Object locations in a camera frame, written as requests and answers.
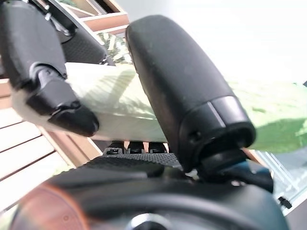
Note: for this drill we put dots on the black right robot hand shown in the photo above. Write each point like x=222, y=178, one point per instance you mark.
x=182, y=83

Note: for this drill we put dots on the green white napa cabbage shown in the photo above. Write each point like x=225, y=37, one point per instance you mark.
x=115, y=95

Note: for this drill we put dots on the green striped pumpkin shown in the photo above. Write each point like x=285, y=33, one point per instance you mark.
x=115, y=45

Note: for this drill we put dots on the wide wooden pumpkin crate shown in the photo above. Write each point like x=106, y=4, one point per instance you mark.
x=108, y=22

